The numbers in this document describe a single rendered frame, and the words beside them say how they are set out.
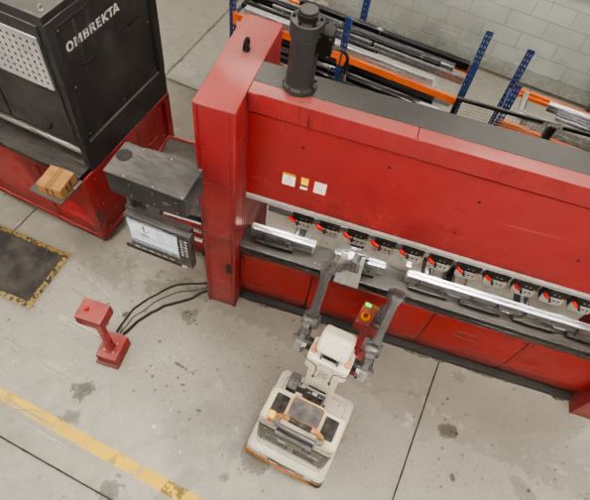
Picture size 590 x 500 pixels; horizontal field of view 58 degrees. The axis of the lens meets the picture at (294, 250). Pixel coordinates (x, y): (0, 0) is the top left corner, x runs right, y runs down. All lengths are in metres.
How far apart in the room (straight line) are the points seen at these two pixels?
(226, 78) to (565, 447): 3.91
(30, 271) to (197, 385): 1.85
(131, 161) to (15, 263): 2.41
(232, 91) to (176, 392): 2.52
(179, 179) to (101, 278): 2.18
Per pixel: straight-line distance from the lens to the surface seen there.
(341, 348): 3.22
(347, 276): 3.87
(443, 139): 3.01
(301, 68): 2.93
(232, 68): 3.17
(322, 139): 3.12
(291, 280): 4.26
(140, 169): 3.14
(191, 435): 4.43
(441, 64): 4.99
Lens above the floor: 4.30
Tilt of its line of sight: 57 degrees down
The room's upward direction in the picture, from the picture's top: 10 degrees clockwise
